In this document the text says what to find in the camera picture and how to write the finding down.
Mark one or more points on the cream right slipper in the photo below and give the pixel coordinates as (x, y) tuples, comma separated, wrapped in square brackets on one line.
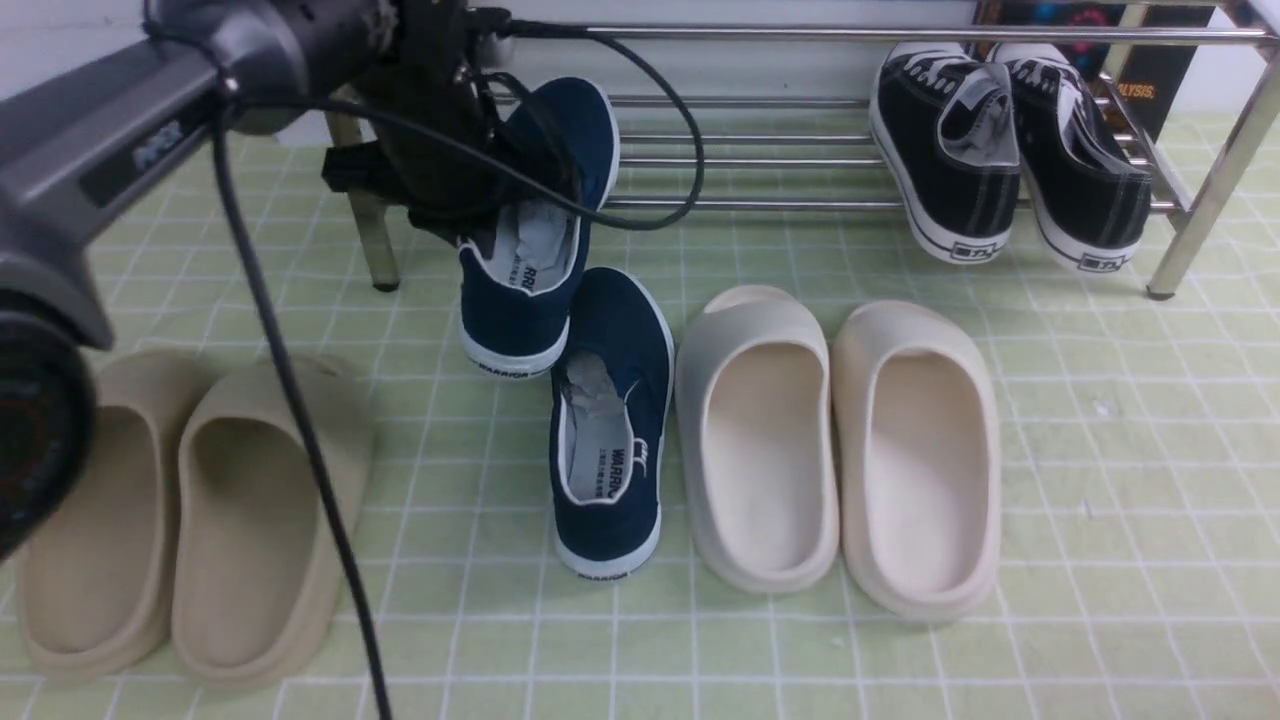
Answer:
[(920, 461)]

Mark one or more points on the tan slipper right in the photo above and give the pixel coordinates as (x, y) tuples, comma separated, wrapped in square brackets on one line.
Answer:
[(258, 575)]

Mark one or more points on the tan slipper left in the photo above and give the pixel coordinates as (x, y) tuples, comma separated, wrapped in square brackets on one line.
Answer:
[(95, 585)]

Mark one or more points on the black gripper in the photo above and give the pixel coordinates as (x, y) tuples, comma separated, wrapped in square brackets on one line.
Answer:
[(443, 173)]

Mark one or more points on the black sneaker right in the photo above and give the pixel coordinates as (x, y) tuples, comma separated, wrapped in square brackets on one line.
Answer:
[(1090, 203)]

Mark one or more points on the black sneaker left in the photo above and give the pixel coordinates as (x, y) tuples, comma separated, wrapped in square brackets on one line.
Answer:
[(943, 123)]

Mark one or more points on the dark printed box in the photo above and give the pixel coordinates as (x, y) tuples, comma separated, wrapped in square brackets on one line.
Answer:
[(1149, 77)]

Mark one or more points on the metal shoe rack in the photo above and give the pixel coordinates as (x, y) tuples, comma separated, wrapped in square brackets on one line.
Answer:
[(1192, 216)]

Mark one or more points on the cream slipper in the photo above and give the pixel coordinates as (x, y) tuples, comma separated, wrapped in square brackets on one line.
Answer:
[(752, 404), (920, 461)]

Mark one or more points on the navy canvas shoe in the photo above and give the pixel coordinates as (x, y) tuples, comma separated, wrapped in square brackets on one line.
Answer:
[(612, 387), (520, 272)]

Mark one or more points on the black sneaker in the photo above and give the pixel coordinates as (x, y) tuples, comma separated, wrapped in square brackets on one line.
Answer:
[(1090, 203), (943, 123)]

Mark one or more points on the cream left slipper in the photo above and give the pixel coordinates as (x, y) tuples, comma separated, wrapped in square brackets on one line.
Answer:
[(752, 404)]

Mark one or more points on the tan slipper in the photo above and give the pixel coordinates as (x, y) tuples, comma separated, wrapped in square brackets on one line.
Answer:
[(95, 585), (258, 575)]

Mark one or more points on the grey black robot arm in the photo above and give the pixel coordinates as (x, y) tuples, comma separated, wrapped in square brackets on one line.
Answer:
[(82, 148)]

